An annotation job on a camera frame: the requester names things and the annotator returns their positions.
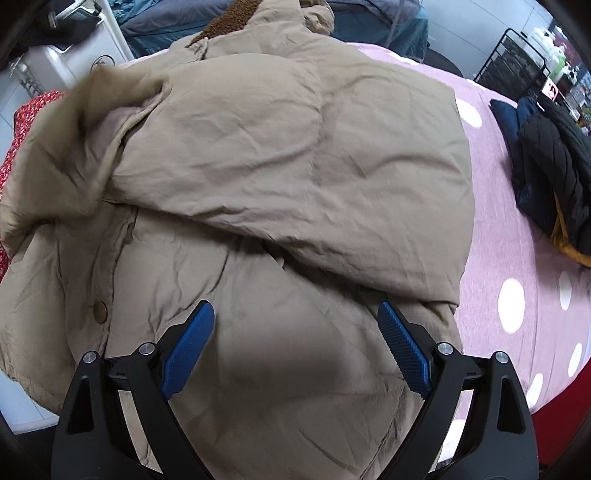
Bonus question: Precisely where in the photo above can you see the tan puffer jacket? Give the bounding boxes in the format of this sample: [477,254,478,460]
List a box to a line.
[0,0,476,480]

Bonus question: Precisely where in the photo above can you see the pink polka dot bed sheet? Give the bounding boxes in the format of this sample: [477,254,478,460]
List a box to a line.
[346,41,591,462]

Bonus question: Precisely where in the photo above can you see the grey blue massage bed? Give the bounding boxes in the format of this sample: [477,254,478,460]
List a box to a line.
[117,0,430,63]

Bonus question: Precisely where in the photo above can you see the red cloth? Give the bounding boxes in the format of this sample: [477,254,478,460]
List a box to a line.
[531,376,591,469]

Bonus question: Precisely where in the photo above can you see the red floral pillow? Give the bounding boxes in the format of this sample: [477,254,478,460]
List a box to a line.
[0,90,68,282]

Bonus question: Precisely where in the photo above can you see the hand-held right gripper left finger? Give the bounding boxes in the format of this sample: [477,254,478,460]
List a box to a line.
[52,300,215,480]

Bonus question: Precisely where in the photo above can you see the navy garment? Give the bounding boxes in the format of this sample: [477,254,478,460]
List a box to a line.
[489,96,555,217]

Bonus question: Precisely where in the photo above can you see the white machine with screen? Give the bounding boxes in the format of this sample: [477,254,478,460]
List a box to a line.
[9,0,134,93]

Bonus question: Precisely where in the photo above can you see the black wire rack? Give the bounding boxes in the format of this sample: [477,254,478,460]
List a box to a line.
[473,28,591,121]

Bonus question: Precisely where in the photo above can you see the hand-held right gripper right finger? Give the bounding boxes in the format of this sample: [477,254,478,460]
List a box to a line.
[378,302,539,480]

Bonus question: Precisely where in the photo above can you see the black round stool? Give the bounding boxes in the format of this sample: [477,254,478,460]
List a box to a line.
[424,48,464,77]

